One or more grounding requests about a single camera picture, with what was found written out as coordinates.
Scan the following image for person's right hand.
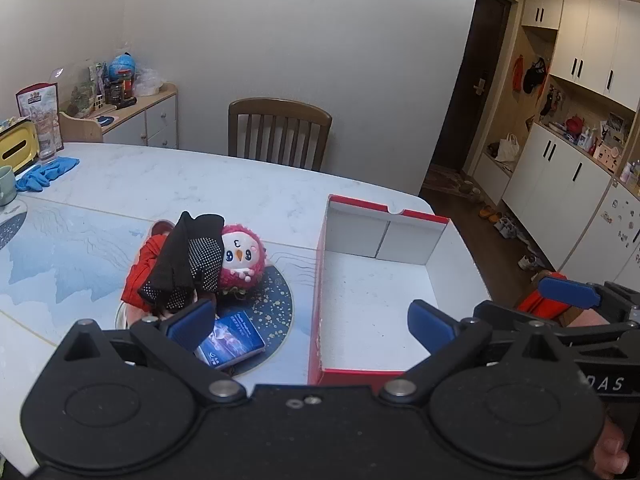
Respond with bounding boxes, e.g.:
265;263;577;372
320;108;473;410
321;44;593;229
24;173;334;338
592;417;632;480

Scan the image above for pink plush toy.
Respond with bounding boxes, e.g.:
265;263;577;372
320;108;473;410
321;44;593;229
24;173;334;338
216;224;268;297

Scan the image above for black jar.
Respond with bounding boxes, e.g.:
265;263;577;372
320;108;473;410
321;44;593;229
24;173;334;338
105;79;136;106

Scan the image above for dark door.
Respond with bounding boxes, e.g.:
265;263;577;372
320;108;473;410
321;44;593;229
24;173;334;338
431;0;513;183

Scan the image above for pink cloth on chair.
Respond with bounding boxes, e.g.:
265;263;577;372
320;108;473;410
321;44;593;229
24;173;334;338
570;309;608;329

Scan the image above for blue rubber gloves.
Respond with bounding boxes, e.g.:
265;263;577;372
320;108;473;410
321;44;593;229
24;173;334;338
15;156;81;192

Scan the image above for toy building model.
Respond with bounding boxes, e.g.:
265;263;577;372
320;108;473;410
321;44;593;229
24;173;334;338
70;62;107;116

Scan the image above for black cap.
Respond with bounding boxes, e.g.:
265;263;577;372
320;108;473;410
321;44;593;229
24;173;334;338
522;57;548;95

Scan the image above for white fridge with magnets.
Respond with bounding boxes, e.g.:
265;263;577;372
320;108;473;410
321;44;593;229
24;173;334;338
557;180;640;291

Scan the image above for yellow tissue box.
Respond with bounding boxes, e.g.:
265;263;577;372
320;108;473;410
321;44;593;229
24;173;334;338
0;122;41;176

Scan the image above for wooden chair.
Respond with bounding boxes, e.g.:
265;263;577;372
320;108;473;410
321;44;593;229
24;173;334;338
228;98;333;172

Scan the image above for blue card box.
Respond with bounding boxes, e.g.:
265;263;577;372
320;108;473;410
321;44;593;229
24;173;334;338
194;310;266;372

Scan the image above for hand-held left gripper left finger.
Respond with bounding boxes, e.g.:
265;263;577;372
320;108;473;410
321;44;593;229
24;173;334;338
55;299;248;403

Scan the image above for clear plastic bag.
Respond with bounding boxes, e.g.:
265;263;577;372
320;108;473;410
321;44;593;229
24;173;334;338
132;65;166;97

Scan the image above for red cardboard box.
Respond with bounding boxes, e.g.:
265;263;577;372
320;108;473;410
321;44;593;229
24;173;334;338
307;194;493;387

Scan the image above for green cup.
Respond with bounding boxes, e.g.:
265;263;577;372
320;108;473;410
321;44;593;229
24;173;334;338
0;165;20;207

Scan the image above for door mat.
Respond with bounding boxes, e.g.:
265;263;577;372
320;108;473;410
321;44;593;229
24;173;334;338
422;165;476;196

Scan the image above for white floor cabinets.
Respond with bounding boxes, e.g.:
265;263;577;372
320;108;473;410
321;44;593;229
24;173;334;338
501;122;616;273

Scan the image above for white wall cabinets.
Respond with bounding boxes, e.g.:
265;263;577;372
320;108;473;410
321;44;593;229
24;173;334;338
520;0;640;111

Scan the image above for white shoe bench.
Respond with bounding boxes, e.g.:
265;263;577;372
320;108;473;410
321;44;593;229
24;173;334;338
472;152;516;206

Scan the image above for white bag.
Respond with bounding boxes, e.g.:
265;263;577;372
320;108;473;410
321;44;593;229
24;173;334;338
492;133;521;163

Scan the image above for red cloth on chair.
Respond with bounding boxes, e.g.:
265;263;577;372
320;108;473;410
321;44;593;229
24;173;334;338
516;271;568;320

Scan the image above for white sideboard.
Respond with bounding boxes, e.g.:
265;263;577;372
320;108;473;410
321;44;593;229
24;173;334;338
59;83;179;150

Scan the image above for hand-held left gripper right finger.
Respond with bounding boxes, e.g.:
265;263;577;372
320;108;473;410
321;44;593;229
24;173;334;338
380;299;576;403

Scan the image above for red cloth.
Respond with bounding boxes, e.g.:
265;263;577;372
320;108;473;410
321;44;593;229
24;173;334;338
516;271;568;320
124;220;181;311

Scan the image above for drinking glass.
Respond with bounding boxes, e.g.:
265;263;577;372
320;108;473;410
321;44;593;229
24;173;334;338
31;112;63;162

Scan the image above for black dotted glove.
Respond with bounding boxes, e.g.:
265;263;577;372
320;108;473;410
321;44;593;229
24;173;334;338
137;211;226;313

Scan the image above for red framed card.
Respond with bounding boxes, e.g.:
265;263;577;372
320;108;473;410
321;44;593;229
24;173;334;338
15;82;61;121

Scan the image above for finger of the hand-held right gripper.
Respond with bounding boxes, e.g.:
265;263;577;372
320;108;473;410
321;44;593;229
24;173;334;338
472;301;640;347
539;276;640;323

